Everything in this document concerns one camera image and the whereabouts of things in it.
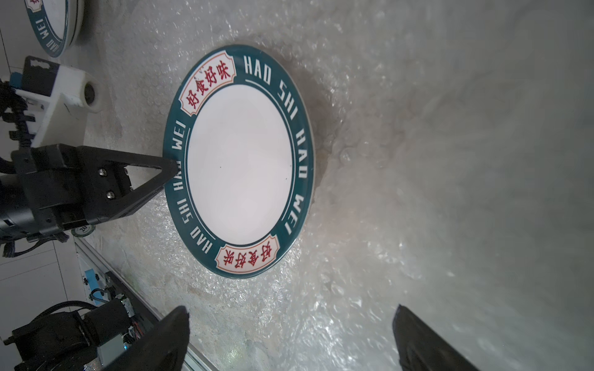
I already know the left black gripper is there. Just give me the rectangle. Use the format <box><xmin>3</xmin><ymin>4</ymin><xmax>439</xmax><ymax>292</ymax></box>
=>
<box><xmin>1</xmin><ymin>144</ymin><xmax>178</xmax><ymax>243</ymax></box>

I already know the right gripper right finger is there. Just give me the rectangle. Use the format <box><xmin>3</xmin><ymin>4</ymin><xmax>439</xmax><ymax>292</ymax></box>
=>
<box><xmin>392</xmin><ymin>305</ymin><xmax>478</xmax><ymax>371</ymax></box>

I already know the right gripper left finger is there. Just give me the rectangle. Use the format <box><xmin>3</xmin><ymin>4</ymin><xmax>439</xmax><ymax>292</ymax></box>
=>
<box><xmin>105</xmin><ymin>306</ymin><xmax>190</xmax><ymax>371</ymax></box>

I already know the green rimmed plate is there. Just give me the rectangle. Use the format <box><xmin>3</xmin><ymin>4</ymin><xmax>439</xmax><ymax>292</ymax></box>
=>
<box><xmin>23</xmin><ymin>0</ymin><xmax>85</xmax><ymax>58</ymax></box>
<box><xmin>163</xmin><ymin>44</ymin><xmax>316</xmax><ymax>279</ymax></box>

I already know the bubble wrap sheet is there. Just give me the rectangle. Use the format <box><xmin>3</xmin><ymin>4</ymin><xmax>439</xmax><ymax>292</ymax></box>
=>
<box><xmin>86</xmin><ymin>1</ymin><xmax>593</xmax><ymax>370</ymax></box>

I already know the green patterned roll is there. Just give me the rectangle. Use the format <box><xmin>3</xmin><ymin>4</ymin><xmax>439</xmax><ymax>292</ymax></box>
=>
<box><xmin>71</xmin><ymin>225</ymin><xmax>96</xmax><ymax>238</ymax></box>

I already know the blue connector clip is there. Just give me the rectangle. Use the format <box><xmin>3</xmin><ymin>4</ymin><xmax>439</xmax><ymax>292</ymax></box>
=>
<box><xmin>83</xmin><ymin>268</ymin><xmax>105</xmax><ymax>299</ymax></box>

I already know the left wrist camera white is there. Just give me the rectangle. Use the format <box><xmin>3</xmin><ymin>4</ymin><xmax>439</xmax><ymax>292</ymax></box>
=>
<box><xmin>15</xmin><ymin>56</ymin><xmax>105</xmax><ymax>148</ymax></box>

